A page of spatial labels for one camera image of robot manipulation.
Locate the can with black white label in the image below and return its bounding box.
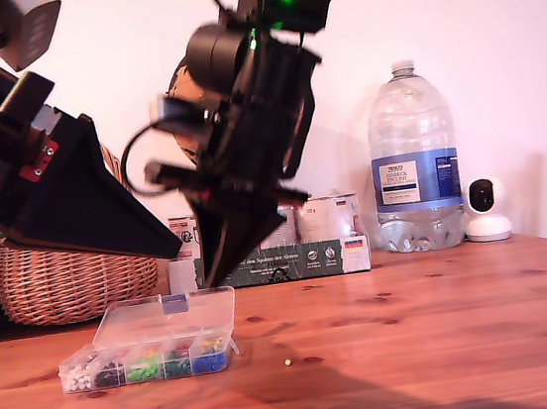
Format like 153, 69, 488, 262
166, 214, 206, 263

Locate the can with pink label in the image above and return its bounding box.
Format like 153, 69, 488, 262
249, 206, 300, 252

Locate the dark green cardboard can tray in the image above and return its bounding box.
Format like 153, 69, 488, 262
165, 234, 374, 298

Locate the cork globe on metal stand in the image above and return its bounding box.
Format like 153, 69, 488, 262
160, 56, 211, 178

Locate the clear plastic pin organizer box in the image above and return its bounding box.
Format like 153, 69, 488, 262
50, 284, 246, 396

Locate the large clear water bottle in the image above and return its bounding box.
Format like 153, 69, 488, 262
358, 55, 472, 259

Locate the wicker basket with handle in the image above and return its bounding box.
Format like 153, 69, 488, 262
0, 138, 164, 333

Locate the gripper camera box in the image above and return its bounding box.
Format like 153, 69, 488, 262
0, 0, 70, 75
147, 90, 195, 137

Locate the small white round camera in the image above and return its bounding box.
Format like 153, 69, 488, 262
458, 174, 515, 246

